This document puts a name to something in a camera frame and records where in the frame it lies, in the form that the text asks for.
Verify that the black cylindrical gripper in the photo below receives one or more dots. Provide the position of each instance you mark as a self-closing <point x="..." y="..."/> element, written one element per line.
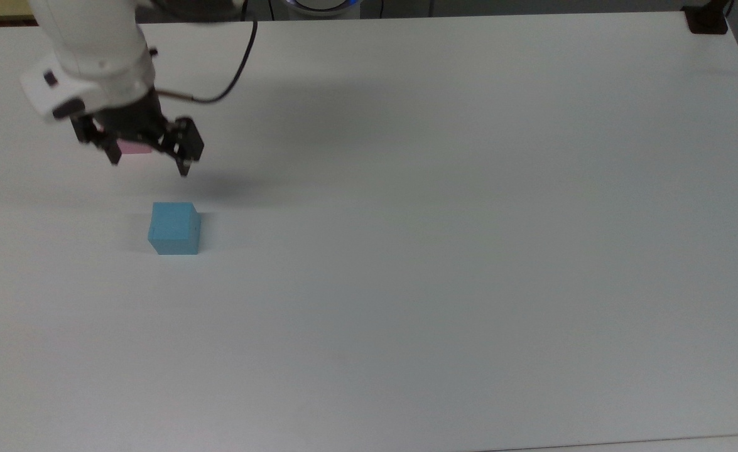
<point x="133" y="122"/>

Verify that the blue cube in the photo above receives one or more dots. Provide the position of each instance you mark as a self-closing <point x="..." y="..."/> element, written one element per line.
<point x="171" y="226"/>

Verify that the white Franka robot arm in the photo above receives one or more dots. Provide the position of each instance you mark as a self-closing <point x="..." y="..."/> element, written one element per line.
<point x="92" y="37"/>

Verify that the pink cube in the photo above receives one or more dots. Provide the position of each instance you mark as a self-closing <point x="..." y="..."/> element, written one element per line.
<point x="135" y="149"/>

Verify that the black corner clamp mount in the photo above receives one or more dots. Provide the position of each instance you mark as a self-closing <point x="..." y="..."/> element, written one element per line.
<point x="708" y="22"/>

